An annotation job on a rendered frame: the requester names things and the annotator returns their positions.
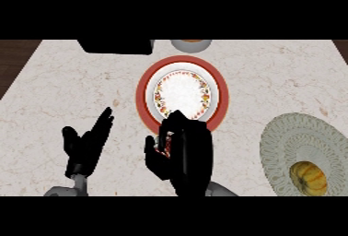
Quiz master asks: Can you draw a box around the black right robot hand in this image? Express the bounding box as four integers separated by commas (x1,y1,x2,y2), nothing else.
143,109,215,197

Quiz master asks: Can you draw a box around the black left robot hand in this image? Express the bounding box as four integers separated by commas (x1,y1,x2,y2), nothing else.
60,106,115,180

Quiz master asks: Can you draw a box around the red-rimmed floral plate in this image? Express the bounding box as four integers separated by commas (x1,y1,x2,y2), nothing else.
134,54,231,136

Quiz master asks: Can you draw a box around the pale green lace placemat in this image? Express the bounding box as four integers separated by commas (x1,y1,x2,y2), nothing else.
258,112,348,197

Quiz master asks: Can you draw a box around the yellow orange-striped cupcake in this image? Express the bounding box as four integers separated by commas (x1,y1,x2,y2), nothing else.
287,160,329,197

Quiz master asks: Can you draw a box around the black appliance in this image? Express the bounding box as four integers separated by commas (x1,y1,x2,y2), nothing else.
76,39,155,56

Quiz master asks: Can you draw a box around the grey bowl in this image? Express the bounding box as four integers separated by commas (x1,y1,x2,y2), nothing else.
169,39,214,53

